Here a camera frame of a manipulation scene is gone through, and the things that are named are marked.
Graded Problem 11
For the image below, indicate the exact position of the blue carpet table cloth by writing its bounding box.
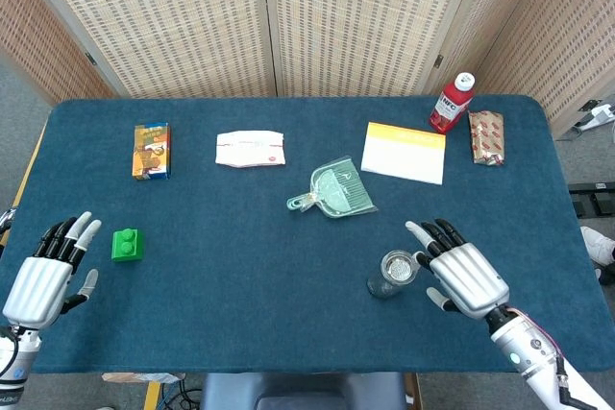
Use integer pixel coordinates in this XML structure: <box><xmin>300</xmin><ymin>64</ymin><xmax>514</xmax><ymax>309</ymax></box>
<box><xmin>0</xmin><ymin>94</ymin><xmax>605</xmax><ymax>375</ymax></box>

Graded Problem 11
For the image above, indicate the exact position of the white yellow-edged notepad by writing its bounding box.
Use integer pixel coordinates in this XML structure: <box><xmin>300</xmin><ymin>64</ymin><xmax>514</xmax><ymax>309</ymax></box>
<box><xmin>359</xmin><ymin>121</ymin><xmax>448</xmax><ymax>186</ymax></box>

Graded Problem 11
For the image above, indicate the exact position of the pink white tissue packet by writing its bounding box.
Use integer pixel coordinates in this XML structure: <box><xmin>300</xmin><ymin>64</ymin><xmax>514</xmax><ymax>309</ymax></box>
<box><xmin>214</xmin><ymin>130</ymin><xmax>288</xmax><ymax>170</ymax></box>

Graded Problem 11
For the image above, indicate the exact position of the woven folding screen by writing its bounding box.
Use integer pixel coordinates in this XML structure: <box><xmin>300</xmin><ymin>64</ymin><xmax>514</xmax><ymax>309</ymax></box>
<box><xmin>0</xmin><ymin>0</ymin><xmax>615</xmax><ymax>138</ymax></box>

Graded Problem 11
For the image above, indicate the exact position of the white shoe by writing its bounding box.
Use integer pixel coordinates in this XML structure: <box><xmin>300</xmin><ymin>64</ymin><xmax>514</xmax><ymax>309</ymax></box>
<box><xmin>579</xmin><ymin>225</ymin><xmax>615</xmax><ymax>268</ymax></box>

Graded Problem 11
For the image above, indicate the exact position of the red NFC juice bottle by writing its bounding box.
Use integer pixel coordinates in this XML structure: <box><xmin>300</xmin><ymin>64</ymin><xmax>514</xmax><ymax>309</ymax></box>
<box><xmin>428</xmin><ymin>71</ymin><xmax>478</xmax><ymax>135</ymax></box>

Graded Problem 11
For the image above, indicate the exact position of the green toy building brick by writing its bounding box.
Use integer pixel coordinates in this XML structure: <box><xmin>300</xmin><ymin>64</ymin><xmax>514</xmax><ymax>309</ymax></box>
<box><xmin>111</xmin><ymin>227</ymin><xmax>146</xmax><ymax>264</ymax></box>

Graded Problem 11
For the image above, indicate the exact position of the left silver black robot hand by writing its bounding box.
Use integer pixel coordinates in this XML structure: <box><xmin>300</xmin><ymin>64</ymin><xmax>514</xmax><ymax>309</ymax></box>
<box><xmin>1</xmin><ymin>210</ymin><xmax>104</xmax><ymax>332</ymax></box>

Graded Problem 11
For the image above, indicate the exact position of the flat cardboard piece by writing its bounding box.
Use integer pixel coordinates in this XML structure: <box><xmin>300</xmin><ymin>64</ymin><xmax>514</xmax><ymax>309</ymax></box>
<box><xmin>101</xmin><ymin>371</ymin><xmax>186</xmax><ymax>385</ymax></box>

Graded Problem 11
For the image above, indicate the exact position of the floor cable bundle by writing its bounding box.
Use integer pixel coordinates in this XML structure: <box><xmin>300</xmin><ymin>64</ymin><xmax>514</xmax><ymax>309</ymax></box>
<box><xmin>157</xmin><ymin>374</ymin><xmax>207</xmax><ymax>410</ymax></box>

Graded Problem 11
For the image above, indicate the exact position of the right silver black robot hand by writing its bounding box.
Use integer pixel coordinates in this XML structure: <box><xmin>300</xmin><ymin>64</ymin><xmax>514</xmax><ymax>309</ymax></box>
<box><xmin>405</xmin><ymin>218</ymin><xmax>511</xmax><ymax>321</ymax></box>

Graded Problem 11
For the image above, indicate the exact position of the clear glass jar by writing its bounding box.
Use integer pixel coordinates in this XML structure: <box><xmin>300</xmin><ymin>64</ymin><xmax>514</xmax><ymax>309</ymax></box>
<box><xmin>366</xmin><ymin>249</ymin><xmax>424</xmax><ymax>301</ymax></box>

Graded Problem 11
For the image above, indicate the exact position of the white floor device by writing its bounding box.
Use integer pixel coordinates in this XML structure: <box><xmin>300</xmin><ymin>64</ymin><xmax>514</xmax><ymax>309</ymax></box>
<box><xmin>573</xmin><ymin>98</ymin><xmax>615</xmax><ymax>133</ymax></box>

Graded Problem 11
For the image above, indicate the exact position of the dark robot base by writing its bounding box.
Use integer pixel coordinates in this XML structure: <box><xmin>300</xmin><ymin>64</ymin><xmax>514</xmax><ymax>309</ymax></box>
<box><xmin>198</xmin><ymin>371</ymin><xmax>410</xmax><ymax>410</ymax></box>

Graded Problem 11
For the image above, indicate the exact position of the orange blue carton box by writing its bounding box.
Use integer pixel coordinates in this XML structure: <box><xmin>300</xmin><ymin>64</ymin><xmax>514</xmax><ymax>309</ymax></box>
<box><xmin>131</xmin><ymin>122</ymin><xmax>171</xmax><ymax>181</ymax></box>

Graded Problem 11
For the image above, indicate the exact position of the brown foil snack packet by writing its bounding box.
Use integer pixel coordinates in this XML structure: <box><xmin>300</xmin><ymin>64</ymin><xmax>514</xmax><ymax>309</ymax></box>
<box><xmin>466</xmin><ymin>110</ymin><xmax>507</xmax><ymax>168</ymax></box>

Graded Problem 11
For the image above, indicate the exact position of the mint green bagged dustpan set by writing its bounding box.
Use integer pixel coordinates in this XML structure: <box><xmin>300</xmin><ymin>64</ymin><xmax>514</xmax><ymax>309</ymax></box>
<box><xmin>285</xmin><ymin>155</ymin><xmax>380</xmax><ymax>220</ymax></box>

